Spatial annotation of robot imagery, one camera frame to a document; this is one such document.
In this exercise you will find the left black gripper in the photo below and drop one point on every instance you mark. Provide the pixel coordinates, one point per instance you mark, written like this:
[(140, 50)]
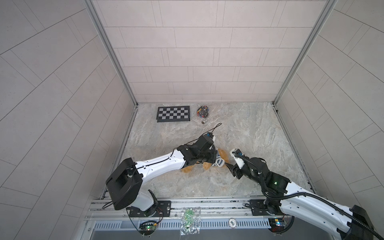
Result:
[(212, 155)]

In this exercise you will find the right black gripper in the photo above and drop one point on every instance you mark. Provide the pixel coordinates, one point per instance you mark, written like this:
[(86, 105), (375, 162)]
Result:
[(237, 169)]

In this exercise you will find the striped knit bear sweater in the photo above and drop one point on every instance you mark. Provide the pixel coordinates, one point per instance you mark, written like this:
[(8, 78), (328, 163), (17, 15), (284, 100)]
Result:
[(218, 160)]

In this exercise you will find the brown teddy bear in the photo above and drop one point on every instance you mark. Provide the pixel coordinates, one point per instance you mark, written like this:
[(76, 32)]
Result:
[(223, 154)]

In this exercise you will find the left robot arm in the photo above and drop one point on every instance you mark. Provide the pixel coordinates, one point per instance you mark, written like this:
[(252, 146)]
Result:
[(124, 184)]

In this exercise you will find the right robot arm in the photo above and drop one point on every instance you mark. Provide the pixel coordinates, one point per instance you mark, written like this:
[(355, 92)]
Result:
[(286, 197)]

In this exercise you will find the bag of colourful small parts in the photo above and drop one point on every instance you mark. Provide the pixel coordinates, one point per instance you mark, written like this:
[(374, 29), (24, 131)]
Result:
[(203, 112)]

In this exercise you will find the black white checkerboard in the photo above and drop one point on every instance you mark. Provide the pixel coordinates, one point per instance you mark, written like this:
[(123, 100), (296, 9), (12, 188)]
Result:
[(173, 114)]

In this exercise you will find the round white sticker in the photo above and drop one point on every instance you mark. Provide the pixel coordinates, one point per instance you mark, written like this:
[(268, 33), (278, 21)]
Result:
[(232, 223)]

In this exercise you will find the right circuit board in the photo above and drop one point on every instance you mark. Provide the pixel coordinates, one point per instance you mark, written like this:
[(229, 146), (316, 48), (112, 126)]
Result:
[(277, 225)]

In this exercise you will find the clear bag green parts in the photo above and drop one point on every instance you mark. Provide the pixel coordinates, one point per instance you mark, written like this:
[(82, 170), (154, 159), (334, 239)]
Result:
[(190, 221)]

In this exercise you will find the left green circuit board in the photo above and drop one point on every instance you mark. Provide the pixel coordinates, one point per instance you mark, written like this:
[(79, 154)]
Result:
[(147, 228)]

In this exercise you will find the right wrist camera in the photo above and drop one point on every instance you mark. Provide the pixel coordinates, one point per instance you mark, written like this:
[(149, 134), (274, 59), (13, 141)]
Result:
[(237, 155)]

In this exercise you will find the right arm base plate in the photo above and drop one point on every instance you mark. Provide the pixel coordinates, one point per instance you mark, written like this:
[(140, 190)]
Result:
[(264, 207)]

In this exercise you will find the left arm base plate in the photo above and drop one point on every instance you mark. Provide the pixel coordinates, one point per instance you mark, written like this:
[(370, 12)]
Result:
[(159, 209)]

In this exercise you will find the aluminium mounting rail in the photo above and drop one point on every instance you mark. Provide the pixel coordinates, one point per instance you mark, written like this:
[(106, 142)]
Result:
[(103, 222)]

